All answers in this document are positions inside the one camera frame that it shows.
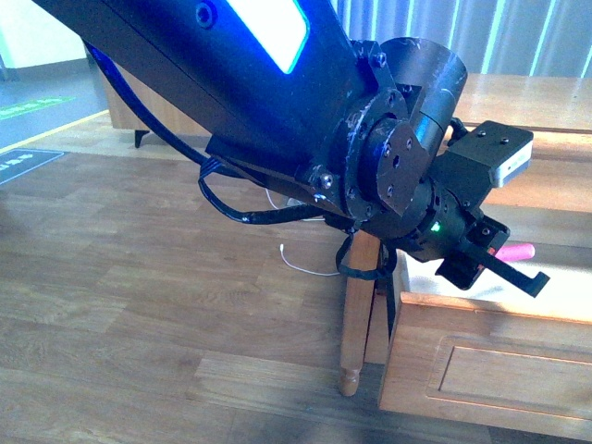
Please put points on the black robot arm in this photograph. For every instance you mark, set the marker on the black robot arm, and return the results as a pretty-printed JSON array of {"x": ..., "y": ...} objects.
[{"x": 358, "y": 132}]

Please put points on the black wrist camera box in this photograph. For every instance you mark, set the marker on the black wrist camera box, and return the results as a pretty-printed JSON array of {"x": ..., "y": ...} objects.
[{"x": 488, "y": 157}]

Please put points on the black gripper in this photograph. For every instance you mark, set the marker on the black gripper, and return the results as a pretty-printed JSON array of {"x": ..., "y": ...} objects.
[{"x": 433, "y": 227}]

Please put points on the pink marker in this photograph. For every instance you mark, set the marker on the pink marker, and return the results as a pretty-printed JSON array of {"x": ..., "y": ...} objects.
[{"x": 516, "y": 252}]

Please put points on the wooden top drawer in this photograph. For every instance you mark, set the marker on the wooden top drawer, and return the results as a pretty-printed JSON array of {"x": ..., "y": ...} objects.
[{"x": 492, "y": 351}]

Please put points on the green floor sticker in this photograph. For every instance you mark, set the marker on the green floor sticker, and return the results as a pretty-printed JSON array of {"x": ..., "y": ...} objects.
[{"x": 23, "y": 108}]

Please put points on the blue floor sign sticker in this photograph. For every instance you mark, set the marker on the blue floor sign sticker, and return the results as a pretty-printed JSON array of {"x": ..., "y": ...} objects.
[{"x": 17, "y": 162}]

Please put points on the grey pleated curtain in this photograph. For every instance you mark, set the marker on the grey pleated curtain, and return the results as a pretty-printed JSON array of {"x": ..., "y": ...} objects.
[{"x": 527, "y": 38}]

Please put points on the wooden drawer cabinet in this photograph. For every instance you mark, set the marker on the wooden drawer cabinet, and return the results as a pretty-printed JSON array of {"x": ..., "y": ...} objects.
[{"x": 550, "y": 201}]

